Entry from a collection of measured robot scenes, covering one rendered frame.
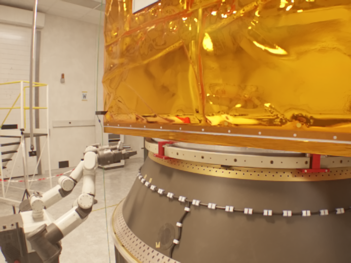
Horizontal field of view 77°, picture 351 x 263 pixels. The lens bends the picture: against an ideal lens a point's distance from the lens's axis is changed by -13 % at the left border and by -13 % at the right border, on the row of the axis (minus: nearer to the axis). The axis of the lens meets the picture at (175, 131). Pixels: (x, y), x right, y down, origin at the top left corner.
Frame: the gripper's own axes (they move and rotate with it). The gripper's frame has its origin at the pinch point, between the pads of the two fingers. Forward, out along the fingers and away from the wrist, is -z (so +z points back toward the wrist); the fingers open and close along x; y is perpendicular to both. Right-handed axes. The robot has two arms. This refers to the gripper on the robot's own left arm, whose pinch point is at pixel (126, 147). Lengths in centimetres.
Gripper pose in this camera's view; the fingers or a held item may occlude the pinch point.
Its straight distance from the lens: 168.2
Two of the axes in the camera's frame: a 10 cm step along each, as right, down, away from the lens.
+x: -1.9, -0.7, 9.8
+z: -9.7, 1.9, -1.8
